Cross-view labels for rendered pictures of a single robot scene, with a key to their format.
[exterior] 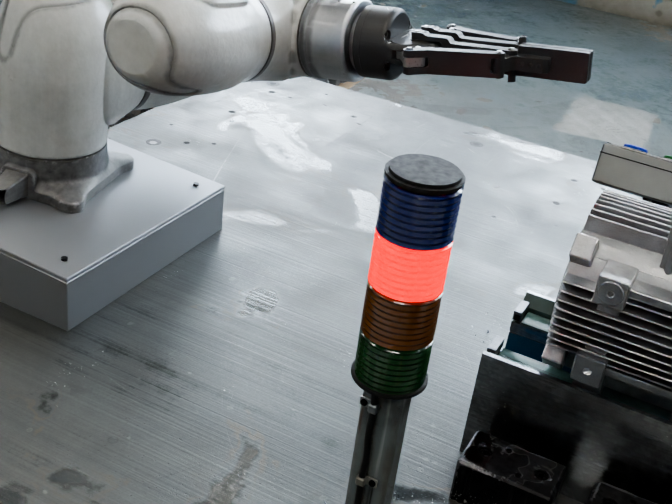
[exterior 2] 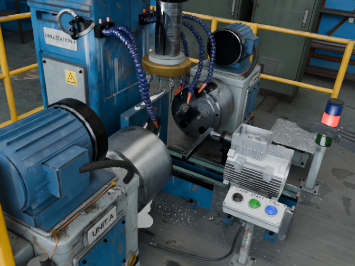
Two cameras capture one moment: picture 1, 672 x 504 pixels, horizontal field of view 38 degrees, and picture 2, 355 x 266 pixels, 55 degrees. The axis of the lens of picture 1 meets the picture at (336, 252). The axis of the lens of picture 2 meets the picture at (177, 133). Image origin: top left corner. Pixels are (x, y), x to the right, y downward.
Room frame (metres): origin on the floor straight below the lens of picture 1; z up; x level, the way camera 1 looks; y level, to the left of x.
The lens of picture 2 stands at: (1.89, -0.60, 1.72)
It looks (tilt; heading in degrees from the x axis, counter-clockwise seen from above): 30 degrees down; 182
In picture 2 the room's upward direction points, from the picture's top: 4 degrees clockwise
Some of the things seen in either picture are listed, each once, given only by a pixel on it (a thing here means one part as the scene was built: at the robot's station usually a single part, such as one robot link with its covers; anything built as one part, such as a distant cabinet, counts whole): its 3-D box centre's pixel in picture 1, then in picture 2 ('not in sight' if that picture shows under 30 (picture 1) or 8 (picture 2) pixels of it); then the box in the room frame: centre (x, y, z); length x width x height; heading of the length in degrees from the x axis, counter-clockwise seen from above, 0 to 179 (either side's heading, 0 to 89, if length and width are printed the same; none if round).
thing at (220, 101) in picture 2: not in sight; (205, 104); (0.40, -0.54, 1.04); 0.41 x 0.25 x 0.25; 156
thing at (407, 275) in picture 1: (410, 258); (330, 118); (0.65, -0.06, 1.14); 0.06 x 0.06 x 0.04
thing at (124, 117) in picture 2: not in sight; (139, 136); (0.64, -0.81, 0.97); 0.30 x 0.11 x 0.34; 156
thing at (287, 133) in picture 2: not in sight; (292, 144); (0.39, -0.08, 0.86); 0.27 x 0.24 x 0.12; 156
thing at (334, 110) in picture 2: (419, 206); (334, 107); (0.65, -0.06, 1.19); 0.06 x 0.06 x 0.04
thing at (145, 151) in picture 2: not in sight; (117, 178); (1.03, -0.82, 1.04); 0.37 x 0.25 x 0.25; 156
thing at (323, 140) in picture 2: (393, 353); (324, 138); (0.65, -0.06, 1.05); 0.06 x 0.06 x 0.04
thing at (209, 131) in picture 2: not in sight; (198, 143); (0.73, -0.56, 1.01); 0.26 x 0.04 x 0.03; 156
